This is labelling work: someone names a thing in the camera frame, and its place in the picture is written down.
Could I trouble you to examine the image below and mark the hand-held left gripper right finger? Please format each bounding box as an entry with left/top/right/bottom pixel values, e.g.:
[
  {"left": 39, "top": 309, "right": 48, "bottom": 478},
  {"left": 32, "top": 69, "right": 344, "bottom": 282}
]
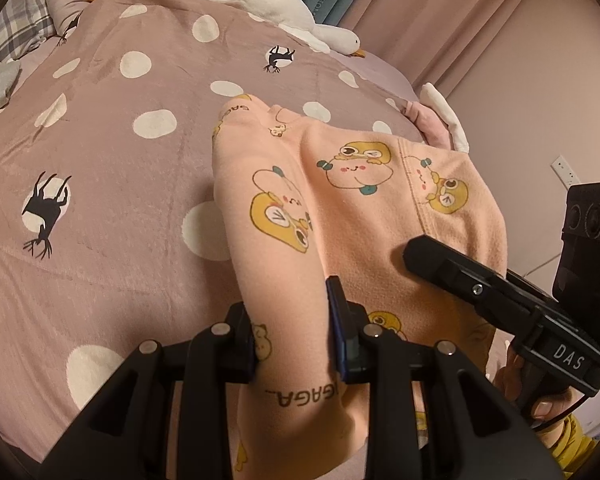
[{"left": 325, "top": 275, "right": 564, "bottom": 480}]

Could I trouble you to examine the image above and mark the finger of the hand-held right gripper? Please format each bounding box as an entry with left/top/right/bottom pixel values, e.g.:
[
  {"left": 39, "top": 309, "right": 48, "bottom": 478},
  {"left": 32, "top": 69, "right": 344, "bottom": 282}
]
[{"left": 402, "top": 234, "right": 558, "bottom": 335}]

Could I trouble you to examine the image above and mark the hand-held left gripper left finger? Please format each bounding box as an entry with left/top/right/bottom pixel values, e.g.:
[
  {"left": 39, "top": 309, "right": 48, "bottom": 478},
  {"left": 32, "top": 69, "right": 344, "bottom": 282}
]
[{"left": 39, "top": 302, "right": 259, "bottom": 480}]

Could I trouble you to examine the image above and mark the pink cartoon print garment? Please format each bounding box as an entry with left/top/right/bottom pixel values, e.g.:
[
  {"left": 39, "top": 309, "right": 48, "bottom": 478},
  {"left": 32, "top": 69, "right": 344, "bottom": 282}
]
[{"left": 211, "top": 92, "right": 510, "bottom": 480}]

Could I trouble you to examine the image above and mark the person's right forearm yellow sleeve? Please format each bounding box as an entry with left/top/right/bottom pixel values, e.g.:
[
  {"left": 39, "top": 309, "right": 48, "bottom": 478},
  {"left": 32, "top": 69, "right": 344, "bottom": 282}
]
[{"left": 547, "top": 410, "right": 600, "bottom": 470}]

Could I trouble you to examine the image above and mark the person's right hand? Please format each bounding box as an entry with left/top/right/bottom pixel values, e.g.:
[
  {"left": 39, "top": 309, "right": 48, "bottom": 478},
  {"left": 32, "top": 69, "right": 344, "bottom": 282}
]
[{"left": 494, "top": 345, "right": 568, "bottom": 423}]

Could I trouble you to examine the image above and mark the pink cushion with white trim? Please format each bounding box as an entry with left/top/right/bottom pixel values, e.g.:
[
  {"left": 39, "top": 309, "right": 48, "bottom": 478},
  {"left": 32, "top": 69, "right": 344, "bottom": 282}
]
[{"left": 404, "top": 82, "right": 470, "bottom": 154}]

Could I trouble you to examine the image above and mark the mauve polka dot bedspread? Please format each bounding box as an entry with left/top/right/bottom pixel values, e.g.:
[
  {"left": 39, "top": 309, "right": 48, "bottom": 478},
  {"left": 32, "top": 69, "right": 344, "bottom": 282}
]
[{"left": 0, "top": 0, "right": 431, "bottom": 461}]

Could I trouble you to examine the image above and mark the pink curtain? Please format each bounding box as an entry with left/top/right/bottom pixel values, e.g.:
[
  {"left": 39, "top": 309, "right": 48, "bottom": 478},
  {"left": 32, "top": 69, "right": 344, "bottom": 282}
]
[{"left": 347, "top": 0, "right": 548, "bottom": 102}]

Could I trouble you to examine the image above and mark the white goose plush toy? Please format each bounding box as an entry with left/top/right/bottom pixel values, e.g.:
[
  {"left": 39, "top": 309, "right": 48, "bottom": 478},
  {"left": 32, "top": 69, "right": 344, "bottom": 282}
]
[{"left": 170, "top": 0, "right": 367, "bottom": 59}]

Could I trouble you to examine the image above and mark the plaid pillow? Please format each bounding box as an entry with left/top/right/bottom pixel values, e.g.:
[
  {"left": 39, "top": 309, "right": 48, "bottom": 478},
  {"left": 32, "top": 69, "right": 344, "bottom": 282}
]
[{"left": 0, "top": 0, "right": 62, "bottom": 70}]

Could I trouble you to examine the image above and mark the white wall outlet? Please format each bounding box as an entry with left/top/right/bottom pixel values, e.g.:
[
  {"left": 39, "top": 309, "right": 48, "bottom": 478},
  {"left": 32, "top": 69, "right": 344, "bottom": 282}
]
[{"left": 550, "top": 155, "right": 581, "bottom": 191}]

